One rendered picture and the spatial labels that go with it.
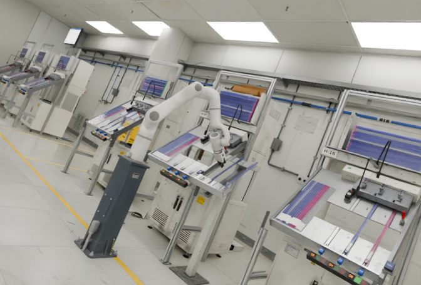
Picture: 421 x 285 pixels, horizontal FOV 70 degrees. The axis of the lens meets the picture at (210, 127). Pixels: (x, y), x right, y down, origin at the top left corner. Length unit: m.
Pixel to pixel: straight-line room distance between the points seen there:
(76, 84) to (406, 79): 5.82
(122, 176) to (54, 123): 4.76
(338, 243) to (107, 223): 1.52
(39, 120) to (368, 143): 5.87
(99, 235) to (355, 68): 3.67
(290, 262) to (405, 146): 1.14
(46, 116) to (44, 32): 4.61
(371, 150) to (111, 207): 1.92
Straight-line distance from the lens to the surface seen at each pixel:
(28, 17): 10.84
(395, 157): 2.45
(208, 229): 2.52
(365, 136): 2.52
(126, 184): 2.26
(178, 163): 2.79
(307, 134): 4.32
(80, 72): 6.91
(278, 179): 4.33
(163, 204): 3.19
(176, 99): 2.29
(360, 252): 2.03
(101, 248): 2.42
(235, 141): 2.87
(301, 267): 2.39
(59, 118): 6.91
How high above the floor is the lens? 0.97
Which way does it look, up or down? 5 degrees up
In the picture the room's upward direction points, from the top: 23 degrees clockwise
